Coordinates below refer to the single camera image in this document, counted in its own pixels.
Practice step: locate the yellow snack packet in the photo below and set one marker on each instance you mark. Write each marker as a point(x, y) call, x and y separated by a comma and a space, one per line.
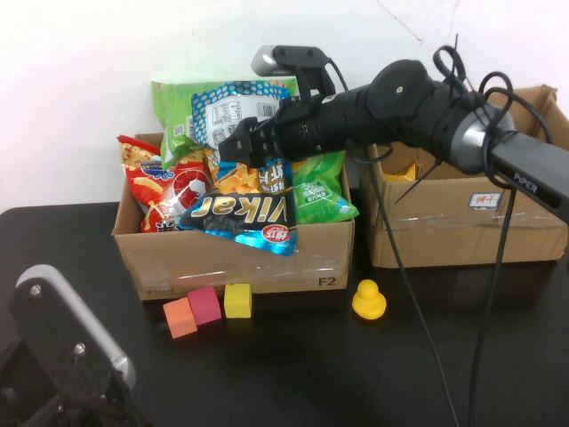
point(402, 174)

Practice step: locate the cardboard box with F2 print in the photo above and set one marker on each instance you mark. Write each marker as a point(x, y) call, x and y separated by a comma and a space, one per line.
point(222, 267)

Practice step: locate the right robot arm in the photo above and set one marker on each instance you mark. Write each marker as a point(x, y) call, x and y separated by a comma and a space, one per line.
point(400, 111)

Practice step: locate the red shrimp stick snack bag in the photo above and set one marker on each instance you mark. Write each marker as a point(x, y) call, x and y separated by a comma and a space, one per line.
point(151, 187)

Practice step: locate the blue Vikar shrimp chips bag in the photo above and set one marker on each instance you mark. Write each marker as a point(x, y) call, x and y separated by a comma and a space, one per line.
point(240, 213)

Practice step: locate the green Lay's bag logo side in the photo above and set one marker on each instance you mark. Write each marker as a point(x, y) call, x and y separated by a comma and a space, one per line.
point(320, 191)

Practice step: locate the blue-bordered white label sticker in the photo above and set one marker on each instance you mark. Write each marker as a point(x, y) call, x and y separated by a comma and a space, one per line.
point(484, 200)

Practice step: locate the cardboard box with blue label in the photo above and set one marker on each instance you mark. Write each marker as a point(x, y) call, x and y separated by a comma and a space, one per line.
point(444, 236)

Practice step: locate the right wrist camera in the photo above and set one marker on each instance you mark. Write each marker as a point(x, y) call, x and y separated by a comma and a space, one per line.
point(293, 55)

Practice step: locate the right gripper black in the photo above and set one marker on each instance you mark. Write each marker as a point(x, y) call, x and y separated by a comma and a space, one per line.
point(306, 129)

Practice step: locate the yellow rubber duck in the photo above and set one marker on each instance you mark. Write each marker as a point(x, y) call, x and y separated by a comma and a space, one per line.
point(369, 307)

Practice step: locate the orange foam cube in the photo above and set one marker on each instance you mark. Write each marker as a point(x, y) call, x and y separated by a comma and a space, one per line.
point(180, 320)

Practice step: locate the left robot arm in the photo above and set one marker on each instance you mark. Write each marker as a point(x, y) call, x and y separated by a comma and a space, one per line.
point(58, 320)

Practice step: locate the green Lay's bag barcode side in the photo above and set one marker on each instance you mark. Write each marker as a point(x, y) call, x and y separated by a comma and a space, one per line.
point(173, 102)

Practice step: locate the yellow foam cube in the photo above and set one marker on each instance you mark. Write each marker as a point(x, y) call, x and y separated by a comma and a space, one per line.
point(237, 302)

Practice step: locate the pink foam cube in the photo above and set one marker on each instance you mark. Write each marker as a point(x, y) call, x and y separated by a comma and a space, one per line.
point(204, 304)

